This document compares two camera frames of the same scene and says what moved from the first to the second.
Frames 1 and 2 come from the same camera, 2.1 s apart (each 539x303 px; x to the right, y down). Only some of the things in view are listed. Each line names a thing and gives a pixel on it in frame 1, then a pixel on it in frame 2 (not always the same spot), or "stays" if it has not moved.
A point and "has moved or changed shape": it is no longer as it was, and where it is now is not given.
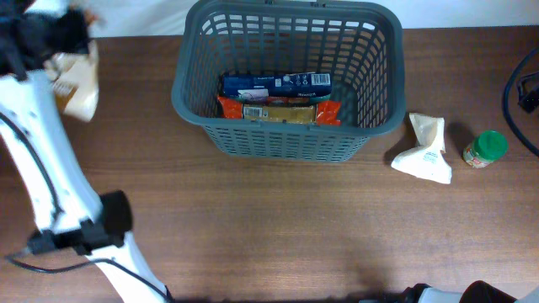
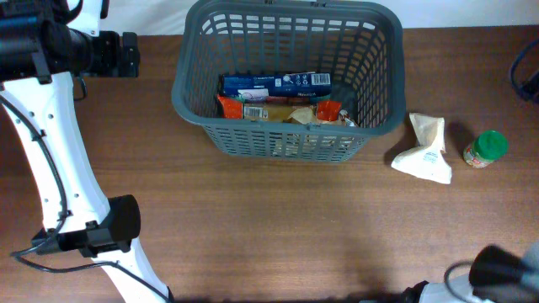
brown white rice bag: (75, 79) has moved or changed shape
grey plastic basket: (361, 45) stays
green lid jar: (485, 148) stays
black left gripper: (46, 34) -> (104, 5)
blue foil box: (300, 85) stays
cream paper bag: (426, 160) stays
